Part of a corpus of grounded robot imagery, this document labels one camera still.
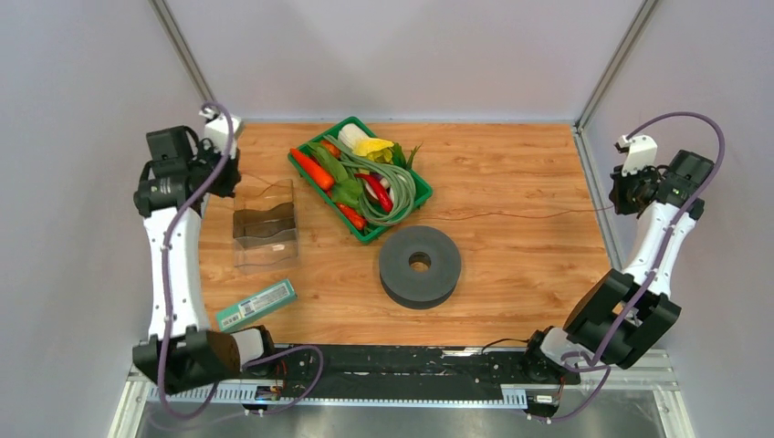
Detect grey perforated cable spool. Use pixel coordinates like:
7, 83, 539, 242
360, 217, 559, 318
378, 225, 462, 310

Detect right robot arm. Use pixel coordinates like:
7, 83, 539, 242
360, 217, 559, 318
520, 150, 715, 382

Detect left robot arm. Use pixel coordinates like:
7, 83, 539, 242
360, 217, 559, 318
132, 120, 279, 395

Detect clear plastic container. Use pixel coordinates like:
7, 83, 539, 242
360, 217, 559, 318
232, 176, 299, 275

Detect white toy cabbage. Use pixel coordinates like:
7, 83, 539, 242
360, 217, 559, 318
337, 123, 370, 151

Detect teal cardboard box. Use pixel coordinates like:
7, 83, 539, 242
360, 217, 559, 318
216, 279, 297, 332

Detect small orange toy carrot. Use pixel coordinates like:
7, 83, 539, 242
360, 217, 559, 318
336, 203, 367, 231

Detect green plastic tray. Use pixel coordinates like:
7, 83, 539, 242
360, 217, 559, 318
288, 116, 433, 245

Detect yellow toy flower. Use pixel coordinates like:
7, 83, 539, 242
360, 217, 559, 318
353, 138, 394, 163

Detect red toy chili pepper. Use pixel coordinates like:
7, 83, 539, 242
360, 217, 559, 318
354, 173, 393, 213

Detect green toy long beans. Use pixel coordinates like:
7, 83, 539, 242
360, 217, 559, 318
323, 134, 416, 226

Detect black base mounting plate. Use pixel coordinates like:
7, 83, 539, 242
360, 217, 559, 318
239, 339, 581, 400

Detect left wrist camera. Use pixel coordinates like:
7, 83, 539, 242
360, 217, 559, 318
199, 109, 245, 160

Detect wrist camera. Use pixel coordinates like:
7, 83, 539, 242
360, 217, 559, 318
199, 109, 245, 160
614, 134, 658, 177

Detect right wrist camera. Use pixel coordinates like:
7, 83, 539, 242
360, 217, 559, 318
614, 134, 658, 177

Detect white slotted cable duct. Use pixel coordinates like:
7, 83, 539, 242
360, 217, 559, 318
147, 385, 528, 409

